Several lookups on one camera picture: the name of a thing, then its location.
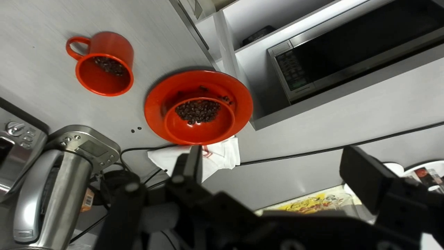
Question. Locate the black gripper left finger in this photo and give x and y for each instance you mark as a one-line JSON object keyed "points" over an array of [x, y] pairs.
{"points": [[195, 164]]}

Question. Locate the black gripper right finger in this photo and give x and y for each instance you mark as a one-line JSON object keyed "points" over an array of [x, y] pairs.
{"points": [[366, 178]]}

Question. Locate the white kitchen towel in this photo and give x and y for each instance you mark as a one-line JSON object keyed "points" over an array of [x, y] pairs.
{"points": [[223, 154]]}

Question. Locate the red bowl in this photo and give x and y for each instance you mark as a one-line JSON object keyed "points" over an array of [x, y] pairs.
{"points": [[199, 132]]}

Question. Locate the yellow printed placemat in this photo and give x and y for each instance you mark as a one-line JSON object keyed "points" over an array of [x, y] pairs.
{"points": [[314, 203]]}

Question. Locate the red plate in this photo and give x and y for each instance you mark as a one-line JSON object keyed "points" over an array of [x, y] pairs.
{"points": [[231, 92]]}

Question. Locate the red cup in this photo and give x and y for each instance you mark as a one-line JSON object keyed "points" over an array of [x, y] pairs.
{"points": [[105, 80]]}

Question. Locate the black microwave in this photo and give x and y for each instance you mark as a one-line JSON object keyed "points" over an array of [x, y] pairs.
{"points": [[362, 50]]}

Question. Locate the stainless steel electric kettle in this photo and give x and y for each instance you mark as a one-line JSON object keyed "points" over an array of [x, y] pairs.
{"points": [[61, 194]]}

